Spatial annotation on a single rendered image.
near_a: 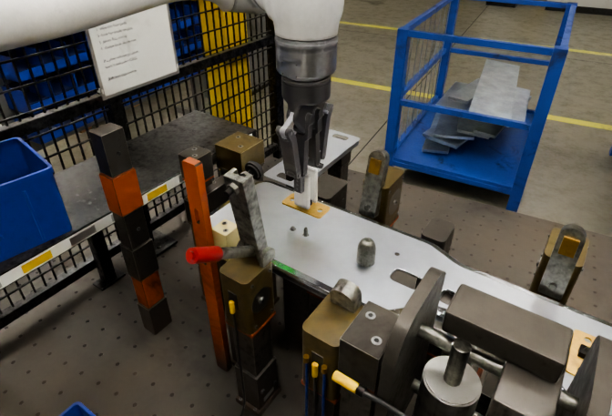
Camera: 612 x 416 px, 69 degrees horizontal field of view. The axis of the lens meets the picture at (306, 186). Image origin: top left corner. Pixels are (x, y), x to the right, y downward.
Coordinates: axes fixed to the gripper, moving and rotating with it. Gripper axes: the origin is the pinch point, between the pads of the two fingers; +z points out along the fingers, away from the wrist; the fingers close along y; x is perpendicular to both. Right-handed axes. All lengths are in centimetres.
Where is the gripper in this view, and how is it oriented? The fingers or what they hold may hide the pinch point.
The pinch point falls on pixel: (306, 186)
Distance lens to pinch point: 78.1
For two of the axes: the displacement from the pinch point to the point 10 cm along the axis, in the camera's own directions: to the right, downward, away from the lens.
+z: 0.0, 8.4, 5.5
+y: -5.6, 4.5, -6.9
